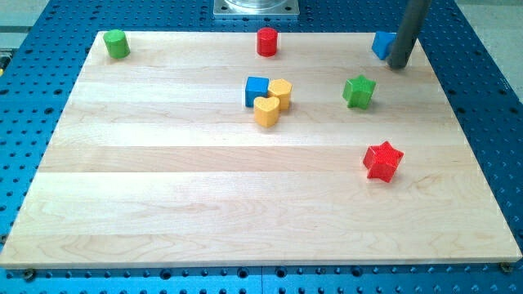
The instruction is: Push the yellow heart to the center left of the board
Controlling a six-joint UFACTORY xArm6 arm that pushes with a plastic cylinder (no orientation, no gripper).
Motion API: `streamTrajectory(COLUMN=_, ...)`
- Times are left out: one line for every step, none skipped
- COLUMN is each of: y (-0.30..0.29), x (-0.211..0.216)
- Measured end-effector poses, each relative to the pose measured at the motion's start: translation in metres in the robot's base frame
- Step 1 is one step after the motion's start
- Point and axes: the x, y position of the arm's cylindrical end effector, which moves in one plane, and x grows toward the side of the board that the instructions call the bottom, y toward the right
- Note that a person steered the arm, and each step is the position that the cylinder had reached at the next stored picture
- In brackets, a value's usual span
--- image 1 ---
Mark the green cylinder block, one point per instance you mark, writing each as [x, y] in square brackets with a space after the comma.
[116, 43]

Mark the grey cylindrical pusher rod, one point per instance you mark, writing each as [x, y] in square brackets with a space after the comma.
[407, 34]

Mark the left board corner screw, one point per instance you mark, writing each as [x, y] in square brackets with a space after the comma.
[29, 275]

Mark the yellow heart block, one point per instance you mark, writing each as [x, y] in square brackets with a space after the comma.
[266, 111]

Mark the blue cube block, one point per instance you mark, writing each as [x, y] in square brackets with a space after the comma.
[255, 87]

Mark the light wooden board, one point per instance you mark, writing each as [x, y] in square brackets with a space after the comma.
[157, 162]

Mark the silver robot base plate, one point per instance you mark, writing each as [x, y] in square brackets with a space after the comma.
[225, 8]

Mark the board corner screw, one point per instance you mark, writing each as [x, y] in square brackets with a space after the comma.
[29, 275]
[505, 267]

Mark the red star block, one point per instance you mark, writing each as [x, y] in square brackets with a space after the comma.
[382, 161]

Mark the yellow hexagon block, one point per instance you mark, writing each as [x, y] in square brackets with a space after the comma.
[281, 89]

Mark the right board corner screw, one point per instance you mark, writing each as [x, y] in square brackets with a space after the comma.
[505, 267]

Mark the red cylinder block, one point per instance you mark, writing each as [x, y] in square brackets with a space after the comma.
[267, 42]

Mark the green star block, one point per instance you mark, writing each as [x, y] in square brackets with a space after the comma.
[358, 92]

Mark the blue triangular block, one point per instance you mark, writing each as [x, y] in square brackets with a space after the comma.
[383, 44]

